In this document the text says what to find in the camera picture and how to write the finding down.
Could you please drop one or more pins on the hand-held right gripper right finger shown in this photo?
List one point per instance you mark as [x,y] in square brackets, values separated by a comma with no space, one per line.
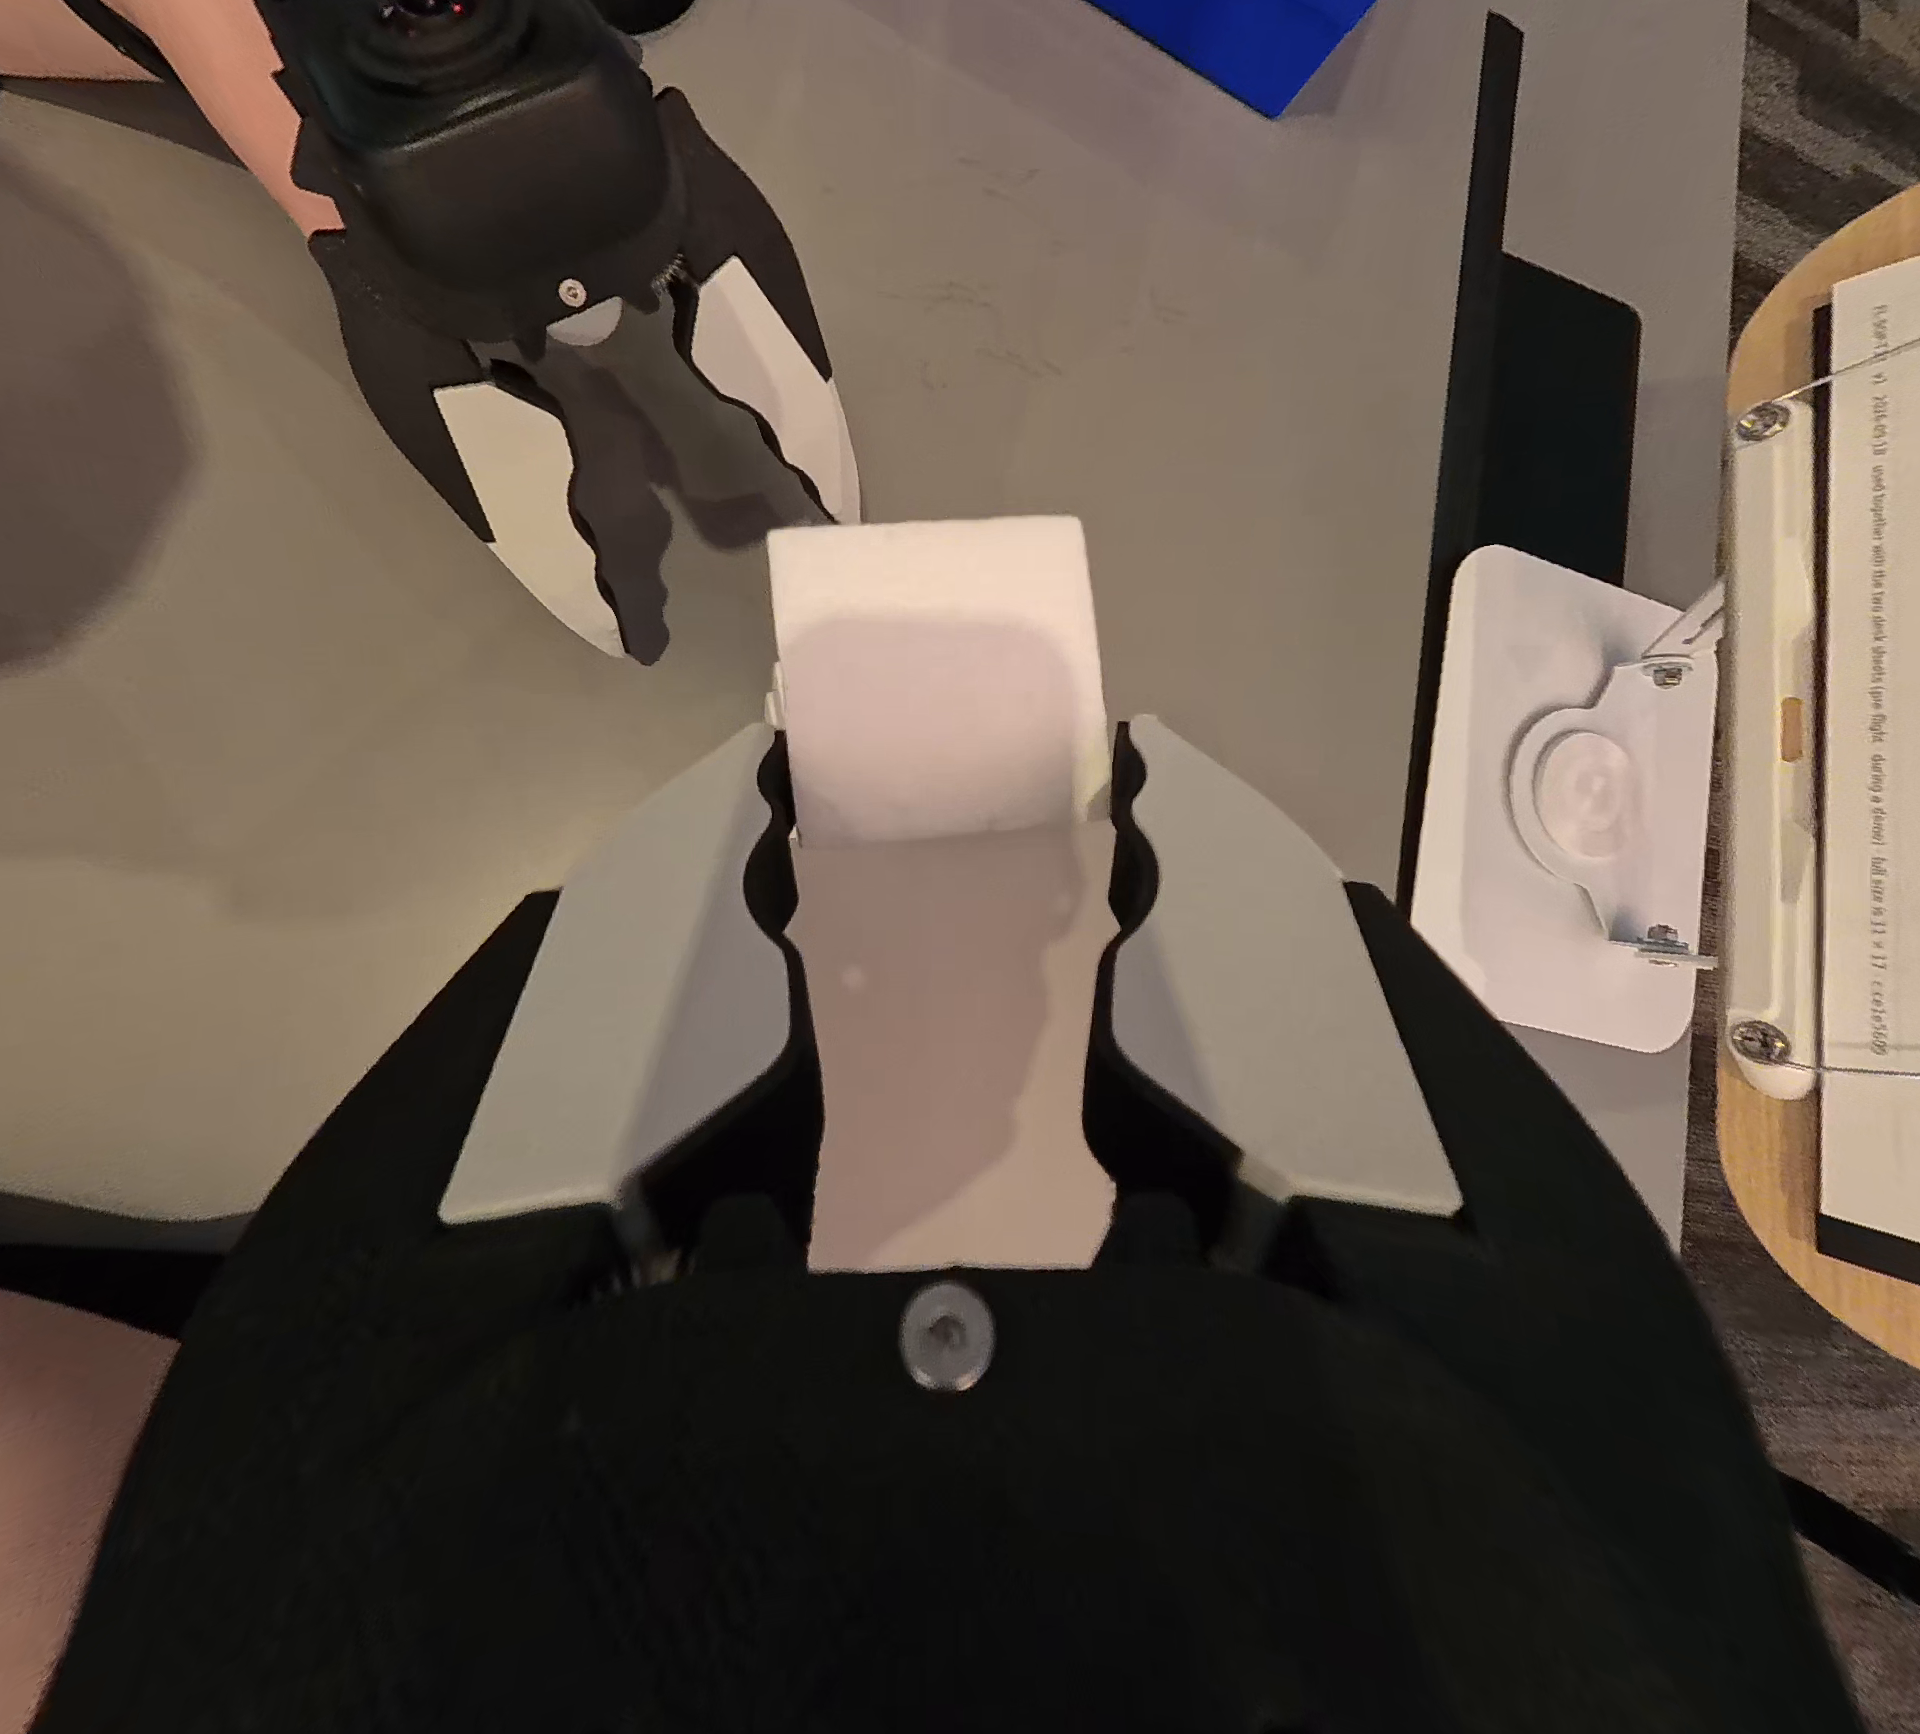
[1275,1014]

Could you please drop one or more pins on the printed paper sheet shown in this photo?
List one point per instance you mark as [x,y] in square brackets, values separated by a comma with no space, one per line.
[1874,714]

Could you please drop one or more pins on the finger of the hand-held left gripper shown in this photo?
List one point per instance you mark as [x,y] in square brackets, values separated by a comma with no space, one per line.
[787,385]
[518,475]

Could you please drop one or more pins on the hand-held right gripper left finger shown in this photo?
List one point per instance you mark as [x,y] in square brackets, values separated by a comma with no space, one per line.
[629,1014]

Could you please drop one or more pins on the wooden board document stand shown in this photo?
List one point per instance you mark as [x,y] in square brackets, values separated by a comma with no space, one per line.
[1499,894]

